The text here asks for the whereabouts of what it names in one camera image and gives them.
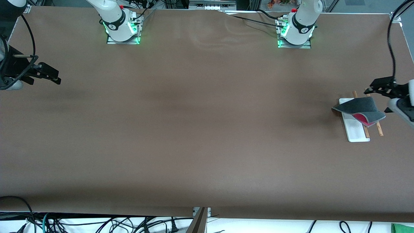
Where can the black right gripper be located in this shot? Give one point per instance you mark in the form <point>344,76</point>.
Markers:
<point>15,66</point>

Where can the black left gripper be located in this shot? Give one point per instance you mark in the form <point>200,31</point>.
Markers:
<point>398,89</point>

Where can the pink and grey towel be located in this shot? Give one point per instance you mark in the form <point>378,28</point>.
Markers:
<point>359,106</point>

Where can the white rack with wooden bars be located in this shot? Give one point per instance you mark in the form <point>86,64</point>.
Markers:
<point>355,132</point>

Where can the green cloth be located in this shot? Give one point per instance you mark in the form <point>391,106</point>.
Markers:
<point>402,229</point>

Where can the brown table cover sheet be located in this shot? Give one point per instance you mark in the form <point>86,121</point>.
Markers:
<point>207,129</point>

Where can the grey power strip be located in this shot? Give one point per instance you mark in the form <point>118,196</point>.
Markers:
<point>212,7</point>

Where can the aluminium frame corner bracket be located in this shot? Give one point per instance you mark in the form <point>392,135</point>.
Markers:
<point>28,9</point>
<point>396,16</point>

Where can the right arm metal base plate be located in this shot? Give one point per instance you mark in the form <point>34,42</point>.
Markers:
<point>113,41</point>

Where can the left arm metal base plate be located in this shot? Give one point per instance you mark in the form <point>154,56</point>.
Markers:
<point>296,46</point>

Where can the grey metal post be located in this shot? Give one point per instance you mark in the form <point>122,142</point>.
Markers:
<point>199,225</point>

